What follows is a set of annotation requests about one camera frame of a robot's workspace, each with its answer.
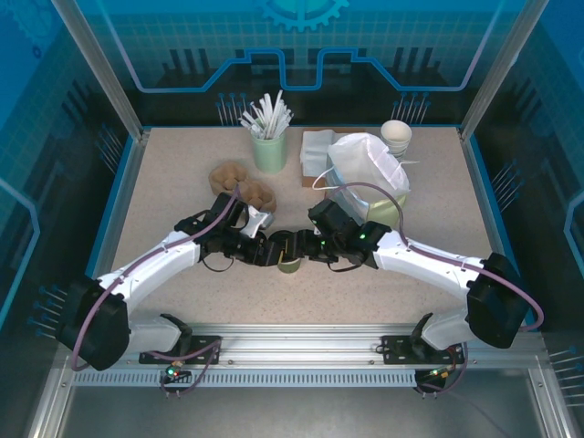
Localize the black plastic cup lid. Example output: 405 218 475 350
268 230 302 266

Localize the brown cardboard cup carrier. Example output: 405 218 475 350
208 160 277 212

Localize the green white paper bag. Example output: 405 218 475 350
312 131 412 225

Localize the brown cup carrier stack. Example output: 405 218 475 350
209 175 278 215

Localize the white napkin stack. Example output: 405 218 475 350
299 129 339 177

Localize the green straw holder cup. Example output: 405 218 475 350
253 130 289 174

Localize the paper cup stack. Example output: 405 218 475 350
381 119 413 161

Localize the small LED circuit board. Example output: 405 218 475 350
160 360 193 382
417 364 460 382

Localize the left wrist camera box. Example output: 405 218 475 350
240 207 276 239

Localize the aluminium mounting rail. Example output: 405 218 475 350
58 322 548 366

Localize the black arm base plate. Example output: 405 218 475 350
139 335 224 366
380 335 466 366

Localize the slotted grey cable duct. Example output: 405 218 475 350
71 370 420 389

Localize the aluminium frame post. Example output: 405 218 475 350
49 0 152 141
458 0 551 141

